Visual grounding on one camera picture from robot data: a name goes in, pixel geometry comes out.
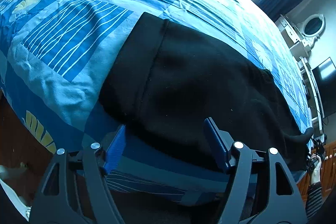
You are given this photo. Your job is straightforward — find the white dressing table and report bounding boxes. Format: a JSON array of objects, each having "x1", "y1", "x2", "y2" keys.
[{"x1": 276, "y1": 15, "x2": 311, "y2": 61}]

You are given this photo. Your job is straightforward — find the striped right sleeve forearm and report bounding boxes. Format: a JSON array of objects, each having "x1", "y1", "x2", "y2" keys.
[{"x1": 305, "y1": 182, "x2": 322, "y2": 220}]

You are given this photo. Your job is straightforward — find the white oval vanity mirror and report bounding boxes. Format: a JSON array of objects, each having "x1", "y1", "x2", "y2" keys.
[{"x1": 298, "y1": 14, "x2": 326, "y2": 50}]

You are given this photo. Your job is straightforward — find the black studded pants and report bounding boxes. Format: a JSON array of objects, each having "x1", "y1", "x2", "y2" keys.
[{"x1": 98, "y1": 12, "x2": 311, "y2": 171}]

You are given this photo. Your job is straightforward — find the blue patterned bed quilt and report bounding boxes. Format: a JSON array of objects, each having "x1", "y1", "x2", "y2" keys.
[{"x1": 1, "y1": 0, "x2": 311, "y2": 206}]

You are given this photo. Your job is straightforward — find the black flat television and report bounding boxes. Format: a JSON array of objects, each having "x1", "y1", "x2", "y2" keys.
[{"x1": 312, "y1": 57, "x2": 336, "y2": 117}]

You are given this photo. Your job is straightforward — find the white tv stand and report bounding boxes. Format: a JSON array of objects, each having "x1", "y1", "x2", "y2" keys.
[{"x1": 297, "y1": 56, "x2": 325, "y2": 140}]

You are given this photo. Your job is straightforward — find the wooden cabinet with white knobs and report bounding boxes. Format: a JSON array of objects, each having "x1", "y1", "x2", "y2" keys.
[{"x1": 297, "y1": 141, "x2": 335, "y2": 203}]

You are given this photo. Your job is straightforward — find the person's right hand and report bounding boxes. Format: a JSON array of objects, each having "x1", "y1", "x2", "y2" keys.
[{"x1": 310, "y1": 153, "x2": 322, "y2": 185}]

